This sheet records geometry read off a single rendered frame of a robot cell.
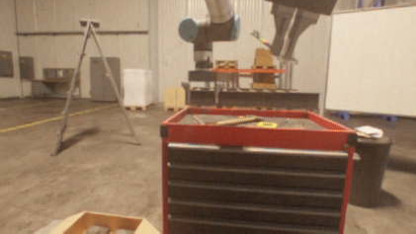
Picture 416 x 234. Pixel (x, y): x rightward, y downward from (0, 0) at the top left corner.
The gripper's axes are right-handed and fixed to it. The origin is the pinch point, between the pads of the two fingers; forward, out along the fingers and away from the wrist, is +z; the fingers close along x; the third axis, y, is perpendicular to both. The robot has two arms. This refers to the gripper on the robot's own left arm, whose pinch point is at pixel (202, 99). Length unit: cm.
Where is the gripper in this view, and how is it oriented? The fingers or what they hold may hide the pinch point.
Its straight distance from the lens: 98.7
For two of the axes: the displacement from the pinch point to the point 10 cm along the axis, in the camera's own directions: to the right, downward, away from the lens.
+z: -0.2, 9.9, 1.3
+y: -3.0, -1.3, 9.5
